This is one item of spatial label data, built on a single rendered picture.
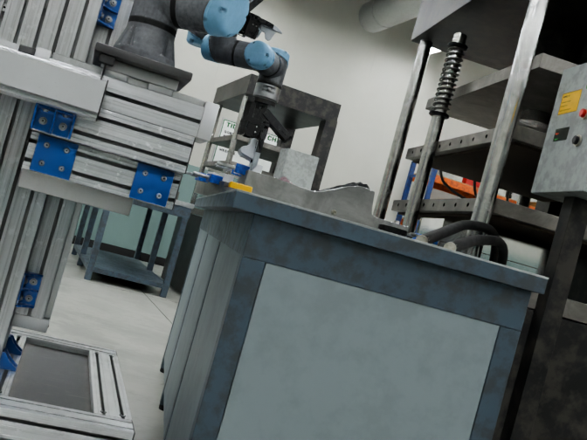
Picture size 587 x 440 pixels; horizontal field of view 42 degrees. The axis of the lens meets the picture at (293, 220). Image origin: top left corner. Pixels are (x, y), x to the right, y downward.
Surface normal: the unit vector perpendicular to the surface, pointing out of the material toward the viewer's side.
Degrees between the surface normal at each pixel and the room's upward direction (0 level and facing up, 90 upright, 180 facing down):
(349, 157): 90
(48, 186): 90
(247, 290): 90
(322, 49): 90
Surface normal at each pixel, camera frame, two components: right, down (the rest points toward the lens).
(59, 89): 0.27, 0.05
